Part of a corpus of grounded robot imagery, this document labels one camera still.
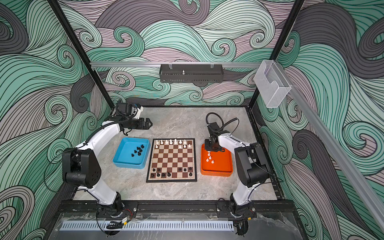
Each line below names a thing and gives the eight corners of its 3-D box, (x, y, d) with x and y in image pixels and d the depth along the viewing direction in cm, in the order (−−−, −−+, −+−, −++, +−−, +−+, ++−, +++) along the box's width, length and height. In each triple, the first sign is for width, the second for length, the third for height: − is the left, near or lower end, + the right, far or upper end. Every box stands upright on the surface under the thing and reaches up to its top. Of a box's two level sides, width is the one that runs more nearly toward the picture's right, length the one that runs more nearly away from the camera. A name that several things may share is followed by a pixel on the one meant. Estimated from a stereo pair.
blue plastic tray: (114, 169, 89) (110, 165, 85) (123, 141, 102) (120, 137, 98) (147, 169, 89) (145, 165, 85) (152, 141, 102) (151, 137, 98)
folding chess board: (146, 182, 84) (145, 180, 82) (154, 140, 102) (153, 138, 100) (196, 182, 84) (197, 180, 82) (195, 140, 103) (195, 138, 100)
